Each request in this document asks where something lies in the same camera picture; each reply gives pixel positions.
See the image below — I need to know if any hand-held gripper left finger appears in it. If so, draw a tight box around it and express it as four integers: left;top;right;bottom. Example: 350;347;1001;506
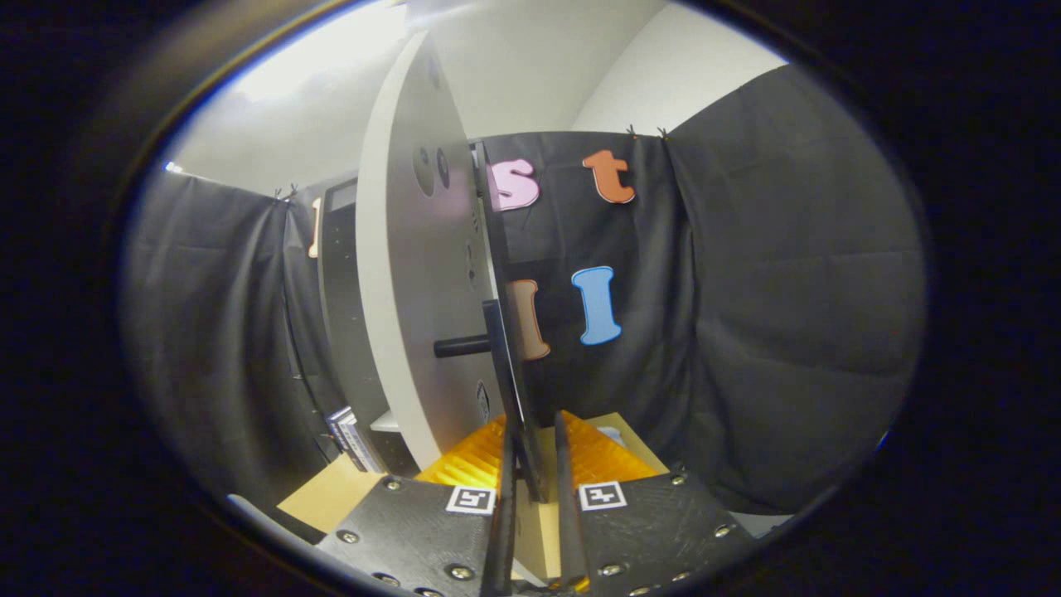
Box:
319;412;520;597

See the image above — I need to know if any black door handle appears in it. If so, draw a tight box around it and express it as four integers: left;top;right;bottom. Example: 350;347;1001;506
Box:
434;298;550;503

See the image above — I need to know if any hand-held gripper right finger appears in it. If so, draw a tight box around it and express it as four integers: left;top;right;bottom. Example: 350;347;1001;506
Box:
553;410;759;597

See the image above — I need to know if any black backdrop cloth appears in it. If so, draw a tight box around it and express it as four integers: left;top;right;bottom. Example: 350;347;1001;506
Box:
120;65;928;531

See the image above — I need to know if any white cabinet with dark frame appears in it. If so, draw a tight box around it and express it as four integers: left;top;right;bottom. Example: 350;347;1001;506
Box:
319;174;424;478

